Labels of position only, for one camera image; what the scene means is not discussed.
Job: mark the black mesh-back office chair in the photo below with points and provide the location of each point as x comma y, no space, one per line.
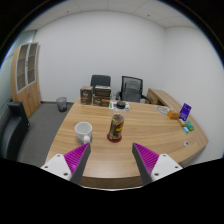
132,90

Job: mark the round white disc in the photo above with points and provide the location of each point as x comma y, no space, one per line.
163,110

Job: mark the black solid-back office chair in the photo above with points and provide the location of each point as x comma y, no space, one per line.
100,81

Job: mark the white ceramic mug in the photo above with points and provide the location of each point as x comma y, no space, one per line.
83,130

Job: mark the wooden side desk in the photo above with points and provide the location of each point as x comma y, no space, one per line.
163,96

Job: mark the small tan box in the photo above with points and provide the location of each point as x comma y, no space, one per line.
181,122

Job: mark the white and green leaflet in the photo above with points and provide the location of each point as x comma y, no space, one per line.
127,106

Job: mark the purple standing card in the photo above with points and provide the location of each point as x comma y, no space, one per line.
185,111

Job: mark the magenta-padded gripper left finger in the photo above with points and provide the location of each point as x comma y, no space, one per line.
76,158

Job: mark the brown and tan box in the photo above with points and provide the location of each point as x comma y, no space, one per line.
101,101

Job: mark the clear black-capped drink bottle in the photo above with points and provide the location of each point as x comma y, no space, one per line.
116,126

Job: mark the small dark brown box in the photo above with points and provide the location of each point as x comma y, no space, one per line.
86,95

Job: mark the orange cardboard box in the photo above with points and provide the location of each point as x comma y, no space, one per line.
173,114

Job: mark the black leather sofa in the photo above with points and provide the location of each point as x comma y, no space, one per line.
11,130

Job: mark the grey mesh waste bin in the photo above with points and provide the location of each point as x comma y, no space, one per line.
61,104

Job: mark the green flat box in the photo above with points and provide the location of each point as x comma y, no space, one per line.
189,125

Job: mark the wooden glass-door cabinet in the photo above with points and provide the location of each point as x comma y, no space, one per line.
31,96

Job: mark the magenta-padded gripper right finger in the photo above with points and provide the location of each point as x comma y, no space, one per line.
148,159

